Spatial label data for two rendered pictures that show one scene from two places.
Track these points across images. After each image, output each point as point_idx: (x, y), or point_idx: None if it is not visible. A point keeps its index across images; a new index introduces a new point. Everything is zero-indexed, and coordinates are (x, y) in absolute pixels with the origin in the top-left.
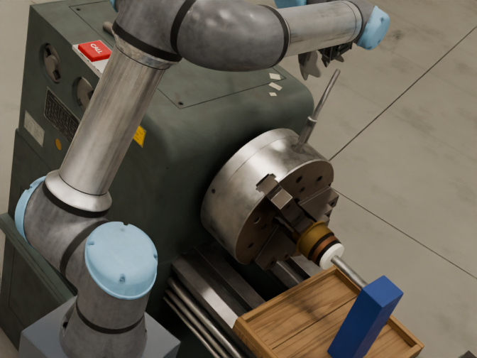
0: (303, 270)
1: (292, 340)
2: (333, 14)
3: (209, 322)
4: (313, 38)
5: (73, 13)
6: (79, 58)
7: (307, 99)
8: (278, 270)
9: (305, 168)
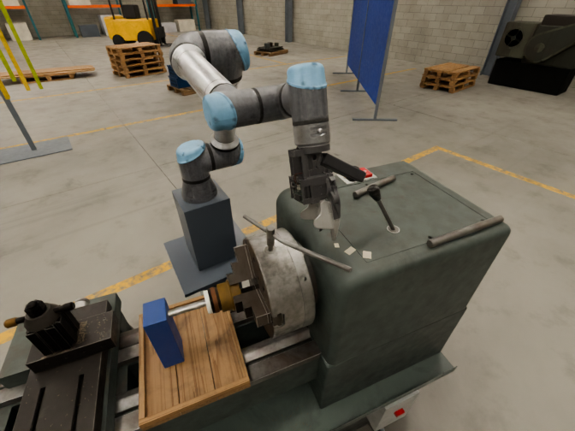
0: (258, 362)
1: (199, 321)
2: (200, 71)
3: None
4: (185, 72)
5: (405, 172)
6: None
7: (342, 278)
8: (263, 343)
9: (253, 254)
